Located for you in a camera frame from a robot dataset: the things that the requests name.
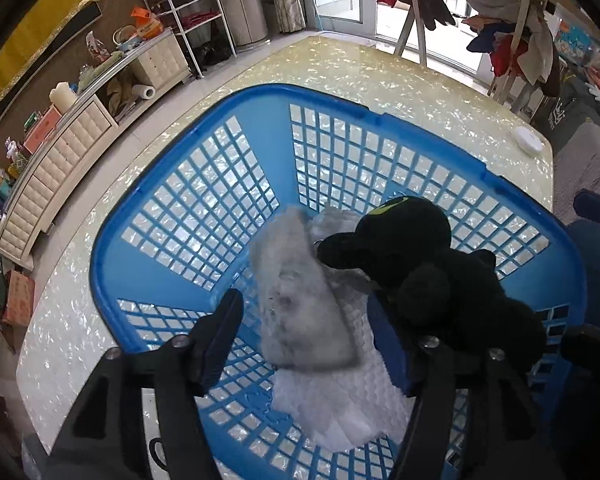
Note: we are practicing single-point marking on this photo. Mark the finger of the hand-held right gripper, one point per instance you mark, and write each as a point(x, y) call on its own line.
point(595, 342)
point(597, 210)

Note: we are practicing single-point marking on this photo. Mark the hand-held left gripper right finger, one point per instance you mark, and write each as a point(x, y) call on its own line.
point(390, 350)

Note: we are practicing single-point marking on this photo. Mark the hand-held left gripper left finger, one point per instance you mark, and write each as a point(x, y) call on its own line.
point(220, 345)

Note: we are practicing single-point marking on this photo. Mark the white waffle towel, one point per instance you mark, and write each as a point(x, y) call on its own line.
point(350, 400)

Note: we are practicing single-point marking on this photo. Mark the pale grey soft cloth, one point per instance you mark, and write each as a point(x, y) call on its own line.
point(300, 310)

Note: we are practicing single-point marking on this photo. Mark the black plush toy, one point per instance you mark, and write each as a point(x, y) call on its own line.
point(430, 270)

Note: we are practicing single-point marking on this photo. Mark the blue plastic laundry basket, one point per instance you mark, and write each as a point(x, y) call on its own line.
point(102, 265)

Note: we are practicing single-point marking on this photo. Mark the grey sofa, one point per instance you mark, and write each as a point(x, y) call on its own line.
point(585, 175)

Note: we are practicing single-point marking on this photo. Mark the person's blue trouser leg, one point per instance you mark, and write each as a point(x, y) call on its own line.
point(595, 270)

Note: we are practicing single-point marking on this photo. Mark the dark grey printed bag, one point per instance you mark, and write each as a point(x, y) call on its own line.
point(580, 120)

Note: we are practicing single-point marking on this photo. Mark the small white round box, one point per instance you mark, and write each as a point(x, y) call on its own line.
point(527, 139)

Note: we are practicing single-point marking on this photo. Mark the mixed hanging clothes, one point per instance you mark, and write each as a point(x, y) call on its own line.
point(535, 55)

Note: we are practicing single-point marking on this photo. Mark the colourful picture box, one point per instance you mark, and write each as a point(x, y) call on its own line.
point(575, 42)

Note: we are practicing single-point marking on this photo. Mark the brown cardboard box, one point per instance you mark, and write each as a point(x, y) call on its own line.
point(19, 297)

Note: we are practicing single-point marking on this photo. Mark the cream tufted low cabinet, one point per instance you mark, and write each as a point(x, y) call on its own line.
point(65, 155)

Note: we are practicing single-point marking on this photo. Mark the paper towel roll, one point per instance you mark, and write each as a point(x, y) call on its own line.
point(144, 92)

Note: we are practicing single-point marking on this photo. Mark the brown paper bag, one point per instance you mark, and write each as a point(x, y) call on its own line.
point(119, 97)

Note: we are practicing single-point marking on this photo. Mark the wooden clothes rack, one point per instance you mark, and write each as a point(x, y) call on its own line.
point(416, 10)

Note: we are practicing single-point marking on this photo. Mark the pink cardboard box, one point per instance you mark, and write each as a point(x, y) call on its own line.
point(42, 130)

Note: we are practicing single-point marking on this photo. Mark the cream pillar candle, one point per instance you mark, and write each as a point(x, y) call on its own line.
point(62, 97)

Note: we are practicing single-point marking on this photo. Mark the black bag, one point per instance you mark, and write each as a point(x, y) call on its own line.
point(215, 51)

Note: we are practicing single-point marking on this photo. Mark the green cloth bundle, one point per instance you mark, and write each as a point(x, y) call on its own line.
point(97, 72)

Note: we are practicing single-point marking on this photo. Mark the small round basket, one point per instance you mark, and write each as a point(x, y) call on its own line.
point(125, 40)

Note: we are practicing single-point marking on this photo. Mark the wrapped flower bouquet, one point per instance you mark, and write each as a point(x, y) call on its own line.
point(96, 47)

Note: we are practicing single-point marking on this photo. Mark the orange snack bag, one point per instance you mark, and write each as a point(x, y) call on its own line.
point(147, 25)

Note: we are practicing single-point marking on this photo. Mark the white metal shelf rack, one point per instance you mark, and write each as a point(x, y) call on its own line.
point(192, 2)

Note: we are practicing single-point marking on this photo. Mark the grey standing air conditioner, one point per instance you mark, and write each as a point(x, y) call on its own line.
point(245, 0)

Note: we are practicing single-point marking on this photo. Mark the yellow cloth cover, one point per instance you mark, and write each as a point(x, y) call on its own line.
point(35, 30)

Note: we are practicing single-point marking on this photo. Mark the black wall screen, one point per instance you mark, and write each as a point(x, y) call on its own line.
point(45, 67)

